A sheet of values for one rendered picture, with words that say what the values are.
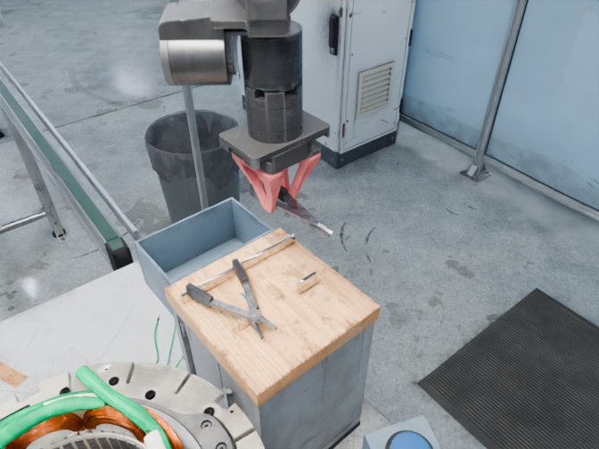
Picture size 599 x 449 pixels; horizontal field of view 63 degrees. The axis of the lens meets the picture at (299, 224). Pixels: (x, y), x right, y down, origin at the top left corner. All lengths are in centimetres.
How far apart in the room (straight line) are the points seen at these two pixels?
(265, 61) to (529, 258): 210
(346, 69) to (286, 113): 207
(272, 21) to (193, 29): 7
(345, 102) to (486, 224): 94
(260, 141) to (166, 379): 26
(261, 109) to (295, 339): 26
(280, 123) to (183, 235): 33
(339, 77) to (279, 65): 210
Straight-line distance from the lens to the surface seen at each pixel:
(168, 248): 76
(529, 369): 200
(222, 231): 81
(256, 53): 46
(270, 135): 49
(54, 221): 254
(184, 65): 47
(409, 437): 55
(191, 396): 51
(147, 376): 54
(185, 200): 206
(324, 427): 75
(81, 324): 105
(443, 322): 205
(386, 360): 189
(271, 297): 62
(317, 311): 61
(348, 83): 259
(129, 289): 108
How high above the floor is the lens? 152
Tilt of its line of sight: 39 degrees down
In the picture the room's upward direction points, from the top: straight up
